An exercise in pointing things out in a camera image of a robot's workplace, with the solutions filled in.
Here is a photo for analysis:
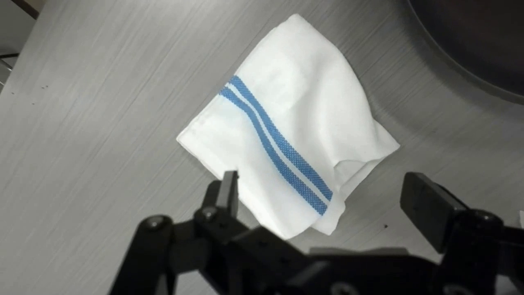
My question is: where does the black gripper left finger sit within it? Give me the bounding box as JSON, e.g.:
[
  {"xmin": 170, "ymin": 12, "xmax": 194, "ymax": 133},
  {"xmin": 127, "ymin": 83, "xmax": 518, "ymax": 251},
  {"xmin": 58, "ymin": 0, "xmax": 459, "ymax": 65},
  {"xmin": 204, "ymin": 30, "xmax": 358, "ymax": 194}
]
[{"xmin": 107, "ymin": 170, "xmax": 307, "ymax": 295}]

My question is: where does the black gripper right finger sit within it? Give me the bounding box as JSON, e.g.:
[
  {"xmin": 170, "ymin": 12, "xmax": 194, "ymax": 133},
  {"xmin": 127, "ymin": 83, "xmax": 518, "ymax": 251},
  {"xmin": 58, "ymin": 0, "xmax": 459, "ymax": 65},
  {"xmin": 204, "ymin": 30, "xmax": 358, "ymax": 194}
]
[{"xmin": 399, "ymin": 171, "xmax": 524, "ymax": 295}]

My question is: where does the white blue striped kitchen cloth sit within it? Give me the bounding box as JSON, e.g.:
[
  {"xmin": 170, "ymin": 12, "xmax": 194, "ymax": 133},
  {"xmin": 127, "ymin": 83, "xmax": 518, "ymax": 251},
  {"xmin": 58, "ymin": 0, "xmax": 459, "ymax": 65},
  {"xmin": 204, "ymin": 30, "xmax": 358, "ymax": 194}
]
[{"xmin": 175, "ymin": 14, "xmax": 400, "ymax": 243}]

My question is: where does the black nonstick frying pan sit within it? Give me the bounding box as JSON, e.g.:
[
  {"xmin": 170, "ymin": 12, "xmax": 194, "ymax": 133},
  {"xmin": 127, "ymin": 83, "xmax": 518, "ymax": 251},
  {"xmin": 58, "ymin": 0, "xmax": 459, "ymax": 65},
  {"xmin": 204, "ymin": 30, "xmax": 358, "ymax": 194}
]
[{"xmin": 405, "ymin": 0, "xmax": 524, "ymax": 106}]

